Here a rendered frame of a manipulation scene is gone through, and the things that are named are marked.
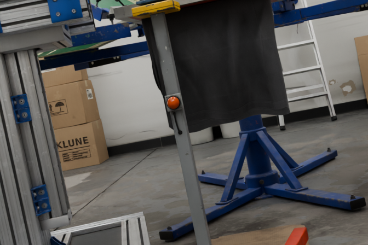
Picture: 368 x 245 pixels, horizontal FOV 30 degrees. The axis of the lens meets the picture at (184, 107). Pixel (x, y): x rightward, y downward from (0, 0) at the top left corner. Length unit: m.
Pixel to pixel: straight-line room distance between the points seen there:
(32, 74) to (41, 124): 0.16
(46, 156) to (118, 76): 5.00
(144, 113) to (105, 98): 0.44
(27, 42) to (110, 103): 5.15
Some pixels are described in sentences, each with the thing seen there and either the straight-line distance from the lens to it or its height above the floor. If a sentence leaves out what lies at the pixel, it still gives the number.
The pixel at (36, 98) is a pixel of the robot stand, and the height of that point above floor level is 0.75.
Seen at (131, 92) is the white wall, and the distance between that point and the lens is 7.16.
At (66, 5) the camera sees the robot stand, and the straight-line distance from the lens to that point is 2.00.
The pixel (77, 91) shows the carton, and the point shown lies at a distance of 6.79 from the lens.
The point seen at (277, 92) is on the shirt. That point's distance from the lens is 2.36.
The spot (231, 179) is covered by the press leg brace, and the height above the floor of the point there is 0.15.
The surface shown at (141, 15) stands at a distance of 2.07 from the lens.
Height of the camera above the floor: 0.74
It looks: 3 degrees down
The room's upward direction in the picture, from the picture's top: 11 degrees counter-clockwise
